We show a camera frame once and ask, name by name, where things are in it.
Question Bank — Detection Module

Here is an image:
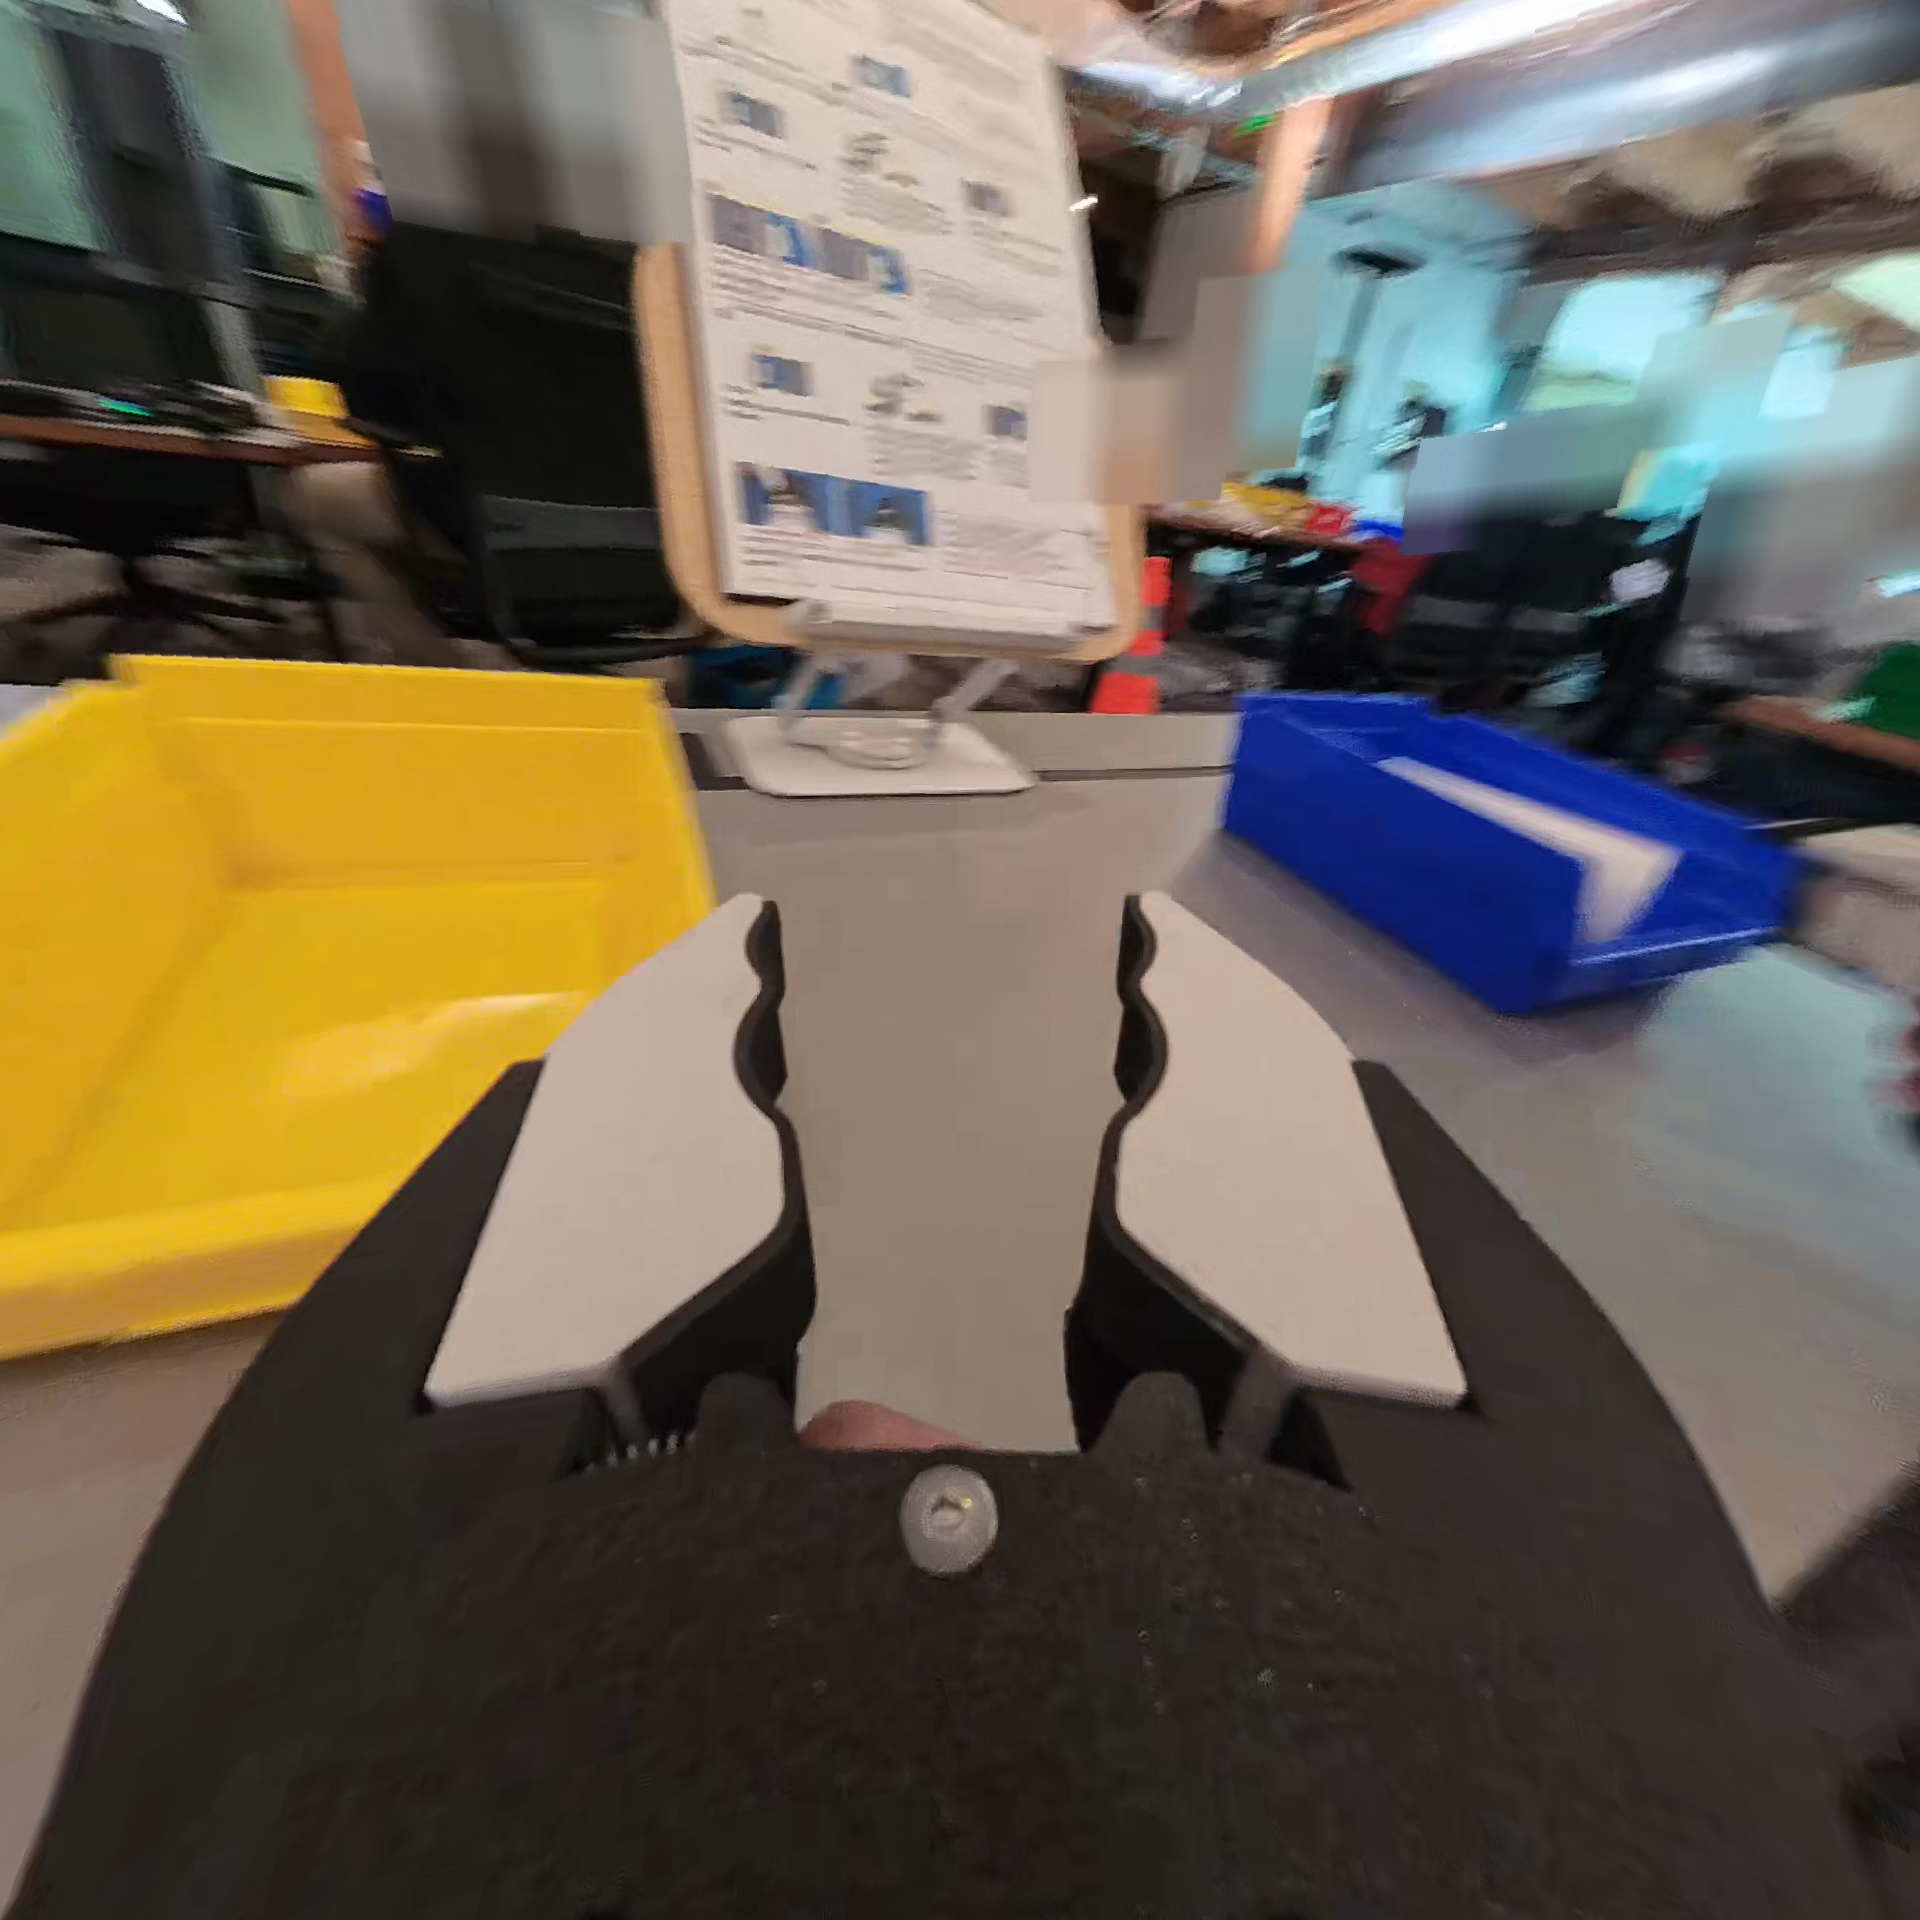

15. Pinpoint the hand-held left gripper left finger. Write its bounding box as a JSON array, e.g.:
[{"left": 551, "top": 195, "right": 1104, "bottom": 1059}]
[{"left": 424, "top": 891, "right": 818, "bottom": 1445}]

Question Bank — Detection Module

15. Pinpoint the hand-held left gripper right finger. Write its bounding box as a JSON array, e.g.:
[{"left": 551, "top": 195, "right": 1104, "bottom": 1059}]
[{"left": 1066, "top": 891, "right": 1471, "bottom": 1453}]

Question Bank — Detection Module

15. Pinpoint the yellow plastic bin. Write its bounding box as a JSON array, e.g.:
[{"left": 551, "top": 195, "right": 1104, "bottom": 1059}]
[{"left": 0, "top": 656, "right": 720, "bottom": 1363}]

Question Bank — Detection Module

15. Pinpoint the blue plastic bin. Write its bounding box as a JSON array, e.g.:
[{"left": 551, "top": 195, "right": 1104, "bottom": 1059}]
[{"left": 1218, "top": 691, "right": 1805, "bottom": 1017}]

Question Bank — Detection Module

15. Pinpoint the white plastic bottle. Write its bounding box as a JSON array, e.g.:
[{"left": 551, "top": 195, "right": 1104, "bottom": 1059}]
[{"left": 1372, "top": 753, "right": 1684, "bottom": 951}]

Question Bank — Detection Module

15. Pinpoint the orange traffic cone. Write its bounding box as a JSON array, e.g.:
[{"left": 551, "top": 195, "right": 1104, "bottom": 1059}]
[{"left": 1089, "top": 555, "right": 1176, "bottom": 719}]

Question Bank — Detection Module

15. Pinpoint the wooden table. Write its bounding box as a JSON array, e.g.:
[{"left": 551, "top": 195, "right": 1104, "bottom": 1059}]
[
  {"left": 0, "top": 405, "right": 444, "bottom": 471},
  {"left": 1147, "top": 502, "right": 1412, "bottom": 559},
  {"left": 1717, "top": 693, "right": 1920, "bottom": 782}
]

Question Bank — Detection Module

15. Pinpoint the wooden instruction board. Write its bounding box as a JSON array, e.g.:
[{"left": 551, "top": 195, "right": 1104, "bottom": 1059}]
[{"left": 632, "top": 0, "right": 1149, "bottom": 665}]

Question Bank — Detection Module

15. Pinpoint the green plastic bin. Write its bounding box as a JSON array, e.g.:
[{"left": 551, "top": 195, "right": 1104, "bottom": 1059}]
[{"left": 1839, "top": 641, "right": 1920, "bottom": 771}]

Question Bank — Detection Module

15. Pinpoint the black office chair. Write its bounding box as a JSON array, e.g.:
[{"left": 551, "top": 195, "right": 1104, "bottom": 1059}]
[{"left": 352, "top": 223, "right": 689, "bottom": 662}]

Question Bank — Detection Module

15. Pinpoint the instruction board on stand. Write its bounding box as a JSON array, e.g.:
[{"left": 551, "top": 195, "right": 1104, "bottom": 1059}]
[{"left": 661, "top": 0, "right": 1124, "bottom": 635}]

